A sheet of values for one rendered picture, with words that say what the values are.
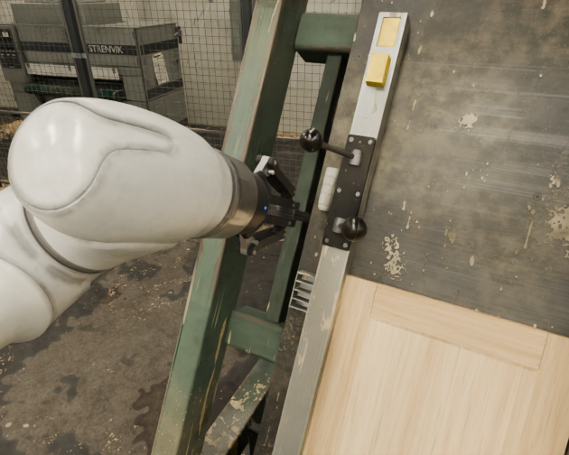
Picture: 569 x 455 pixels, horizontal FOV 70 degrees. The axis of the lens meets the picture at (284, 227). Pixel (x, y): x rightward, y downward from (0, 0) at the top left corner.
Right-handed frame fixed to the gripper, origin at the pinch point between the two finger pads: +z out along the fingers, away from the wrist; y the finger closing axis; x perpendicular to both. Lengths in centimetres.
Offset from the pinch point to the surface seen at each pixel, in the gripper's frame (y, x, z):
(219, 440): 58, -18, 31
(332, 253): 5.1, 4.2, 11.7
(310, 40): -35.9, -13.4, 19.2
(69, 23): -98, -269, 147
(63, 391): 114, -137, 92
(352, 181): -8.0, 4.9, 10.7
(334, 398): 30.2, 10.2, 13.8
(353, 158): -11.7, 4.4, 9.6
